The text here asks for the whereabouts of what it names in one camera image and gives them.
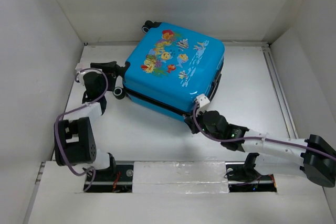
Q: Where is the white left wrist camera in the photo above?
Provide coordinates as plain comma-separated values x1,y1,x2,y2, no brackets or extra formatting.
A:
75,63,86,86

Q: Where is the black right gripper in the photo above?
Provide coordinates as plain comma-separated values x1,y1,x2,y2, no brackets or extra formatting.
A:
183,106,222,142

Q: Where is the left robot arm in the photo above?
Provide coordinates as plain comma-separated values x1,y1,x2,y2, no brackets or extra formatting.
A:
54,61,130,180

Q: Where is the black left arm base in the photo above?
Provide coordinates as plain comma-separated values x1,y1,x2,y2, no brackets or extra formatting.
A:
86,162,134,193

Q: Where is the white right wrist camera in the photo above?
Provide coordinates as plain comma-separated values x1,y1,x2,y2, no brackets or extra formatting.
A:
195,94,211,113

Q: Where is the blue hard-shell suitcase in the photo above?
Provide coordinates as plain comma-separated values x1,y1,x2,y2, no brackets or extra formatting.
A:
119,20,225,121

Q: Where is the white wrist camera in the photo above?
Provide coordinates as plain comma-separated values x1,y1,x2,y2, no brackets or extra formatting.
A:
75,63,86,86
195,94,211,113

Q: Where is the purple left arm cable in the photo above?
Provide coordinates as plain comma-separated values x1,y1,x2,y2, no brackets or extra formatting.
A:
54,68,110,192

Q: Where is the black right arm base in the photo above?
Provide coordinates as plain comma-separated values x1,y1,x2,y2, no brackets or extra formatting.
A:
223,165,277,193

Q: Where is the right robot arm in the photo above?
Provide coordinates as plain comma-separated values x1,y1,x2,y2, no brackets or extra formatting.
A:
184,111,335,188

